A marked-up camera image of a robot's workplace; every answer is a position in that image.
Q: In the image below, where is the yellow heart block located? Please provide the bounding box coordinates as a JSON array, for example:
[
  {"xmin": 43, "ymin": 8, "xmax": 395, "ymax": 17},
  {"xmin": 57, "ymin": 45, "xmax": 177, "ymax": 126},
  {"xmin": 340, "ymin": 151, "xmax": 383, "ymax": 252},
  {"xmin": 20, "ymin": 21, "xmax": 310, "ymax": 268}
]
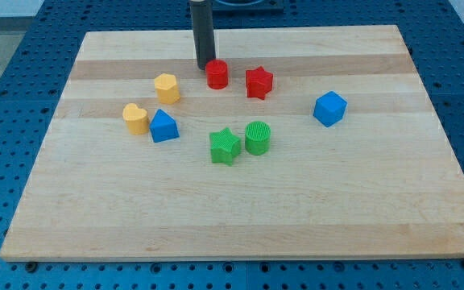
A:
[{"xmin": 122, "ymin": 103, "xmax": 149, "ymax": 135}]

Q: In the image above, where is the blue cube block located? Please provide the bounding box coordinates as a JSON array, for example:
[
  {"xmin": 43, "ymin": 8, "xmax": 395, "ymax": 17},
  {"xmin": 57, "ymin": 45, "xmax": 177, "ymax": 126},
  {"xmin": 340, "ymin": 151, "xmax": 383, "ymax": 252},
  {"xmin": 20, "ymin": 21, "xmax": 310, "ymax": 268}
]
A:
[{"xmin": 313, "ymin": 91, "xmax": 348, "ymax": 127}]

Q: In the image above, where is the red cylinder block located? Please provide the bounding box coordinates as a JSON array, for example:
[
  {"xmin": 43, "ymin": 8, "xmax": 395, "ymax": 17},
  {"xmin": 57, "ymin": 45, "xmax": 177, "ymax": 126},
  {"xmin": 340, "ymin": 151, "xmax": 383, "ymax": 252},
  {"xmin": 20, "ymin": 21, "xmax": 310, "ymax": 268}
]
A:
[{"xmin": 205, "ymin": 59, "xmax": 229, "ymax": 89}]

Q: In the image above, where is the blue triangle block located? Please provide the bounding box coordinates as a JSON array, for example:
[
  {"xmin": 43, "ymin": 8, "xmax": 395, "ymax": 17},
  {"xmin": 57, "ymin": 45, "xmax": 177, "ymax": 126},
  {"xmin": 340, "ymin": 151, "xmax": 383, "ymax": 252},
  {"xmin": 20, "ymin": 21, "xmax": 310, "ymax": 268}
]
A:
[{"xmin": 150, "ymin": 109, "xmax": 179, "ymax": 143}]

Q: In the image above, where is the green cylinder block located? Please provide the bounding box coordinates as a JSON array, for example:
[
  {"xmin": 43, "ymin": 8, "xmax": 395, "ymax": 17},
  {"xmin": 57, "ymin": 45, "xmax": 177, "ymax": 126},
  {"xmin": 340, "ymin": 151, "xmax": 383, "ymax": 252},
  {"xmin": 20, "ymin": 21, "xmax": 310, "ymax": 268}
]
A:
[{"xmin": 245, "ymin": 121, "xmax": 271, "ymax": 155}]

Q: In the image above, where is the red star block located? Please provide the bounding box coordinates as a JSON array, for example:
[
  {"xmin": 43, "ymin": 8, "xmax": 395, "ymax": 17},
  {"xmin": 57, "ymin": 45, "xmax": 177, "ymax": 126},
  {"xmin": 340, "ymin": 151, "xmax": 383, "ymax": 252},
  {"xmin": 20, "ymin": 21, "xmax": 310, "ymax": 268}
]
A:
[{"xmin": 245, "ymin": 66, "xmax": 274, "ymax": 100}]

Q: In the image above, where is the yellow hexagon block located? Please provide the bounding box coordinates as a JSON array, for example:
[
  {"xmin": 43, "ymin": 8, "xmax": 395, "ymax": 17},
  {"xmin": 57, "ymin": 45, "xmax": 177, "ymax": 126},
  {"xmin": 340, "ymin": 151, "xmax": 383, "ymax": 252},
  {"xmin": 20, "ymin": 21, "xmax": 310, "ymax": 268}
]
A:
[{"xmin": 154, "ymin": 73, "xmax": 180, "ymax": 105}]

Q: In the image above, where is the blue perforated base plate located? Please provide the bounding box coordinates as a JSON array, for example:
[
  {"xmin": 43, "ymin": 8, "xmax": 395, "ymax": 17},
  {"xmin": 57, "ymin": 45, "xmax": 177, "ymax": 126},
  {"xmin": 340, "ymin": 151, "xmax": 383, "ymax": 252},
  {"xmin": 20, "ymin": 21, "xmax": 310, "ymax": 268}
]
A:
[{"xmin": 0, "ymin": 0, "xmax": 464, "ymax": 289}]

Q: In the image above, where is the light wooden board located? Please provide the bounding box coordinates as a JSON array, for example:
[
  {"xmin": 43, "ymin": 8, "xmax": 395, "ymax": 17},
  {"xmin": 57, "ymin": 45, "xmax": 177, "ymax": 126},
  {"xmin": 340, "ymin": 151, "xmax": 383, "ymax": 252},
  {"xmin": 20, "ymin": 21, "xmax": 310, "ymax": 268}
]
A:
[{"xmin": 0, "ymin": 25, "xmax": 464, "ymax": 262}]

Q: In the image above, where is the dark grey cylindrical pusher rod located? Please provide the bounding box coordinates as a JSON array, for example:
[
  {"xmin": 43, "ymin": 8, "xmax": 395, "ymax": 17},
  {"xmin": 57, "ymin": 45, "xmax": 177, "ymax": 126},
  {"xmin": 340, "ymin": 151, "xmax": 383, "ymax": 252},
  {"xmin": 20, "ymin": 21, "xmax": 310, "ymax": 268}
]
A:
[{"xmin": 188, "ymin": 0, "xmax": 216, "ymax": 70}]

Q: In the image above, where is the green star block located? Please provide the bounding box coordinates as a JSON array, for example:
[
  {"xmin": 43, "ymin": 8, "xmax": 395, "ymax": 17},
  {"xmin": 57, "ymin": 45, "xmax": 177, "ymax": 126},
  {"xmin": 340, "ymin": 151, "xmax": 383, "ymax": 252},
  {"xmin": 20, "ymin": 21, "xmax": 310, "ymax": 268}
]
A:
[{"xmin": 209, "ymin": 127, "xmax": 242, "ymax": 166}]

